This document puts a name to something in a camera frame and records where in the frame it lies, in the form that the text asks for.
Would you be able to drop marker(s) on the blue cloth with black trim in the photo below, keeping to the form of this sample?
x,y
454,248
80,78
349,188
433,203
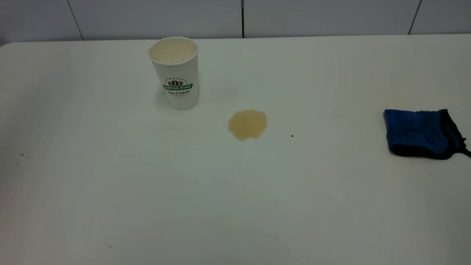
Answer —
x,y
415,129

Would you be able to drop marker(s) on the white paper coffee cup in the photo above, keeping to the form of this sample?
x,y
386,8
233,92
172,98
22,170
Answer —
x,y
176,66

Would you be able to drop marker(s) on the light brown coffee spill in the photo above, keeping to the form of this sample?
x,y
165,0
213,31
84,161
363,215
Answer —
x,y
247,124

